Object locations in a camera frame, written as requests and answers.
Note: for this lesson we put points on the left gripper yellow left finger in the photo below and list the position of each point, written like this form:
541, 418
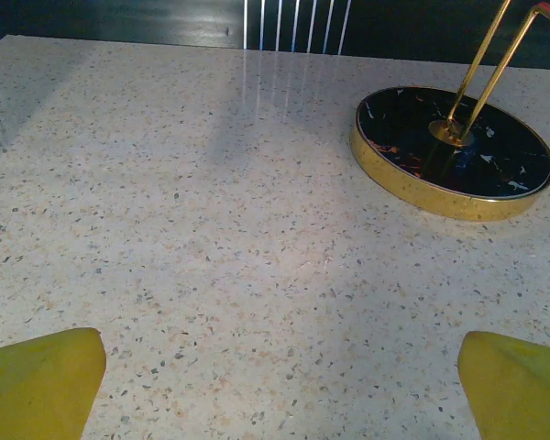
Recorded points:
32, 389

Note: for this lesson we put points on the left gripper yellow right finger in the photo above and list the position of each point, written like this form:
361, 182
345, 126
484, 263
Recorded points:
518, 394

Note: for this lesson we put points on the gold glass rack black base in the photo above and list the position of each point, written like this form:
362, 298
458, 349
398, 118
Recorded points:
486, 169

